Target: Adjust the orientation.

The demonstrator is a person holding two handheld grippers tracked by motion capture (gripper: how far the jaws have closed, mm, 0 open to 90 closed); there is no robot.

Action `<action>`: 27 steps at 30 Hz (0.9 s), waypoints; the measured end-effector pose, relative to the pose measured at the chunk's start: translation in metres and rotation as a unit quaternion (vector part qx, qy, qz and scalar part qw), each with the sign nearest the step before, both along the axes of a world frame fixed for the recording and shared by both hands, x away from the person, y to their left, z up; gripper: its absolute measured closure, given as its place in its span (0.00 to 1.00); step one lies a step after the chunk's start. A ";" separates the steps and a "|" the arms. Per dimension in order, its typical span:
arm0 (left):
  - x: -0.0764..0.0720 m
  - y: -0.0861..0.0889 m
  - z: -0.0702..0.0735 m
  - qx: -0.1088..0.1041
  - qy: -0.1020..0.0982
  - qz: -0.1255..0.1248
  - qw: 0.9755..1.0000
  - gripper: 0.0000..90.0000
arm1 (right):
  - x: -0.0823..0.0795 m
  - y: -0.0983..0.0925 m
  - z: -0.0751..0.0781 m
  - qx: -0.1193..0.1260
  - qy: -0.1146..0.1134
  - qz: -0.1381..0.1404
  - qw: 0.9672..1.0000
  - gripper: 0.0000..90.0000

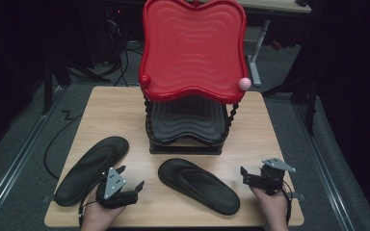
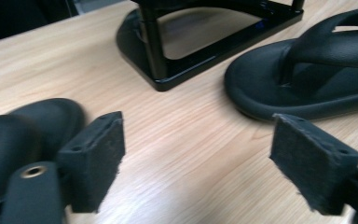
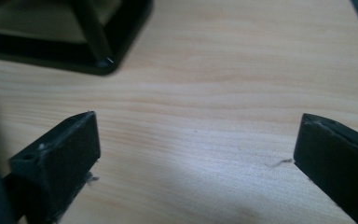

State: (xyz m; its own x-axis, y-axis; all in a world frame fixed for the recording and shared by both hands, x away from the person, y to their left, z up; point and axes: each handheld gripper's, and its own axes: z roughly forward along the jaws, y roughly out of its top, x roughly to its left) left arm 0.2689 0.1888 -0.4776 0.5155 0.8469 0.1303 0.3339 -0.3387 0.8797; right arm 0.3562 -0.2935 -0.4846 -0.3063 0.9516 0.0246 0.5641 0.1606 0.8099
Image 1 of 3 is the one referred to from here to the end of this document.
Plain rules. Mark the person's left hand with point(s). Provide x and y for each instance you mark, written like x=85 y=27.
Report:
x=101 y=216

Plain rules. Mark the metal floor rail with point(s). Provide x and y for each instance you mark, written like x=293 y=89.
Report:
x=19 y=160
x=327 y=173

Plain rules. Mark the grey tape piece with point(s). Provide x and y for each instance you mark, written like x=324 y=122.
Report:
x=48 y=199
x=295 y=196

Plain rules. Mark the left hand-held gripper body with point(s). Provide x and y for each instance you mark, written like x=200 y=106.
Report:
x=114 y=184

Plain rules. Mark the red and black tiered rack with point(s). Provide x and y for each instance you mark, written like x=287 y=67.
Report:
x=192 y=48

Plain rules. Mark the desk with white leg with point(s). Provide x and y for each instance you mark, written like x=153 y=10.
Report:
x=257 y=48

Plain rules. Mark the dark computer tower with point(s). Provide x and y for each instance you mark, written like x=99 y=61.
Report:
x=114 y=32

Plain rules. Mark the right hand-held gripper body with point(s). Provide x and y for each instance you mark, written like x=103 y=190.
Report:
x=271 y=174

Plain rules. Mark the black slipper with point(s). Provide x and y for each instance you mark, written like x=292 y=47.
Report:
x=83 y=173
x=205 y=192

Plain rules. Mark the black tripod stand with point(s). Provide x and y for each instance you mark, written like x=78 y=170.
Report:
x=310 y=106

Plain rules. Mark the person's right hand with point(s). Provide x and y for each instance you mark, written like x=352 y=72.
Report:
x=271 y=208

